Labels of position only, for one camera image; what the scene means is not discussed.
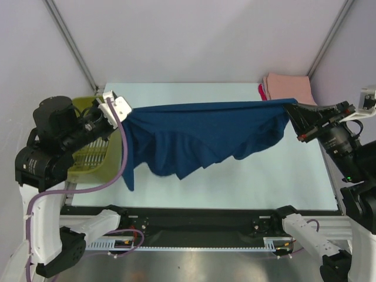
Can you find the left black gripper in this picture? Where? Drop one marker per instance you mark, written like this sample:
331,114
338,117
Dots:
94,107

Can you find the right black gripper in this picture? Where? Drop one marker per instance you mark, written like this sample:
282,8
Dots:
305,124

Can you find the dark blue t shirt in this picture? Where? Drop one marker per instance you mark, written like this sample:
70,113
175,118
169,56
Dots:
179,139

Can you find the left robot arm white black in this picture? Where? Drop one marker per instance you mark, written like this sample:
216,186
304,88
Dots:
41,169

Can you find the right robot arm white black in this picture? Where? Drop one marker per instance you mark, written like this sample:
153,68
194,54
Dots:
356,162

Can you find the olive green plastic basket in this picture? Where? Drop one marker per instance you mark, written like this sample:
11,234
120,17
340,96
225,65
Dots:
98,162

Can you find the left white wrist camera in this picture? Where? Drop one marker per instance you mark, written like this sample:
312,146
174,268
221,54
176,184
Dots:
120,106

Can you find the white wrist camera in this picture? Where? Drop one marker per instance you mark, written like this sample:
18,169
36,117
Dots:
120,106
366,106

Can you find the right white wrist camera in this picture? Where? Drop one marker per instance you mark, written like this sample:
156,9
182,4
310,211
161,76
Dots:
366,106

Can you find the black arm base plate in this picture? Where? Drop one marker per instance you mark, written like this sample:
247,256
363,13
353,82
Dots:
200,228

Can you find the right aluminium frame post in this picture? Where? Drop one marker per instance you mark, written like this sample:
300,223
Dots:
330,37

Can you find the aluminium frame post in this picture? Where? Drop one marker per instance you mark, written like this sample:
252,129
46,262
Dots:
65,33
330,37

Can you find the left aluminium frame post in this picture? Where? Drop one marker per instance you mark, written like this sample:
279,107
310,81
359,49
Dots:
65,33

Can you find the white slotted cable duct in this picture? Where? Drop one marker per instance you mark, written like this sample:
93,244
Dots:
268,244

